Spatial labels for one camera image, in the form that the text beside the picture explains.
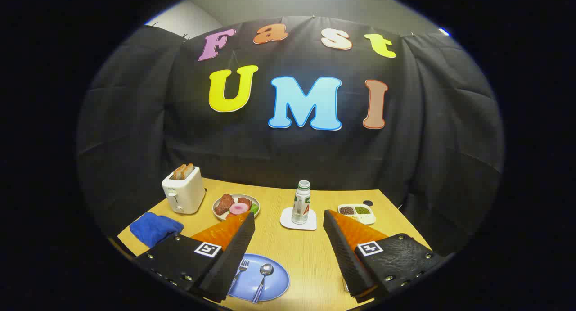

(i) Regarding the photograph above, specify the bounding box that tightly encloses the black backdrop cloth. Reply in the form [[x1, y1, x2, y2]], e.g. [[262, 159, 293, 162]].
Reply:
[[76, 16, 504, 257]]

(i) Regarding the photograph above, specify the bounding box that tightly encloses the white square coaster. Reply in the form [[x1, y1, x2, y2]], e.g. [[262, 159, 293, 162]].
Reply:
[[280, 207, 317, 231]]

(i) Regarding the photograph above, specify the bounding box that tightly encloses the cream white toaster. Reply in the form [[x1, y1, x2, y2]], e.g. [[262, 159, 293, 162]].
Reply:
[[162, 166, 206, 215]]

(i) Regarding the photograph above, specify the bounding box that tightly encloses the blue round plate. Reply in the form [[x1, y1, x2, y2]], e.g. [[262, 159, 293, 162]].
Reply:
[[227, 254, 290, 302]]

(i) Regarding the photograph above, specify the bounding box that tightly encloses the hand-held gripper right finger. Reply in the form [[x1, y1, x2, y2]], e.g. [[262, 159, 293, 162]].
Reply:
[[323, 209, 446, 304]]

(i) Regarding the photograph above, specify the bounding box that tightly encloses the blue folded towel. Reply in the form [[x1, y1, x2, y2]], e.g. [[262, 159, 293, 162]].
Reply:
[[130, 212, 184, 248]]

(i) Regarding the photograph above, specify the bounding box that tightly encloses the white divided bean dish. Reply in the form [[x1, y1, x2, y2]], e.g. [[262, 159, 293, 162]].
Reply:
[[337, 204, 376, 225]]

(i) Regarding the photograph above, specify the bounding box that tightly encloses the beige round food plate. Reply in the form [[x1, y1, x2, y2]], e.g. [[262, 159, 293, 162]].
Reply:
[[212, 194, 261, 221]]

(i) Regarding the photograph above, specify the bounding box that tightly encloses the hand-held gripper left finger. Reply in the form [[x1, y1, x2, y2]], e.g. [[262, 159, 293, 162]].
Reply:
[[134, 211, 256, 303]]

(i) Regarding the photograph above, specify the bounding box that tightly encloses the checked handle metal fork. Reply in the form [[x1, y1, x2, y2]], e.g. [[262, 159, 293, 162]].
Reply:
[[229, 258, 250, 296]]

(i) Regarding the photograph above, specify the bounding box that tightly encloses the clear plastic drink bottle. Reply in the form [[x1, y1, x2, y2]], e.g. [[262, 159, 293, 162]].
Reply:
[[292, 180, 311, 225]]

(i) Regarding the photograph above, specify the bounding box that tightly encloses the large brown meat piece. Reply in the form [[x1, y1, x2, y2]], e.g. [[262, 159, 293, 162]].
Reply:
[[215, 194, 235, 216]]

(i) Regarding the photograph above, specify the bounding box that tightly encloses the checked handle metal spoon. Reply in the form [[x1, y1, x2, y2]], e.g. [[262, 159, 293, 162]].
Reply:
[[252, 263, 274, 304]]

